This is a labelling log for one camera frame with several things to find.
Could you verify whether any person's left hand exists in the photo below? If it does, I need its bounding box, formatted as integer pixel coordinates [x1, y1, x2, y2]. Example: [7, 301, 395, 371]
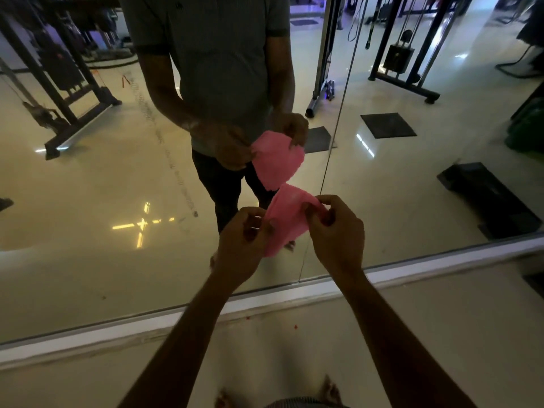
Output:
[211, 206, 277, 290]

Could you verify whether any person's right hand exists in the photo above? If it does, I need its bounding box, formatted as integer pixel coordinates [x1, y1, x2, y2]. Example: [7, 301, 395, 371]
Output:
[302, 194, 366, 285]

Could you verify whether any pink cloth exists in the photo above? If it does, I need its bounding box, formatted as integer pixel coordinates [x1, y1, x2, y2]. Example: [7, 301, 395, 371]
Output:
[261, 183, 330, 258]

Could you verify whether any large wall mirror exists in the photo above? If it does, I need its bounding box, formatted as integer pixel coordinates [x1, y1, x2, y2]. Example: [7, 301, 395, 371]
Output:
[0, 0, 544, 349]

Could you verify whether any person's left forearm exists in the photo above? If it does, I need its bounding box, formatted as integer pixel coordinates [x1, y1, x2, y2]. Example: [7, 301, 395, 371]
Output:
[117, 271, 239, 408]

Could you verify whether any person's right forearm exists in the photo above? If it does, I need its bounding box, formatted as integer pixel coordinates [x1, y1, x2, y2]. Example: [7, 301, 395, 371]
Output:
[339, 269, 479, 408]

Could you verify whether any person's right foot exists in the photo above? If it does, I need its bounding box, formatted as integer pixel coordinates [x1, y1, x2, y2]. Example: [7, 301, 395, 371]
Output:
[321, 375, 343, 406]

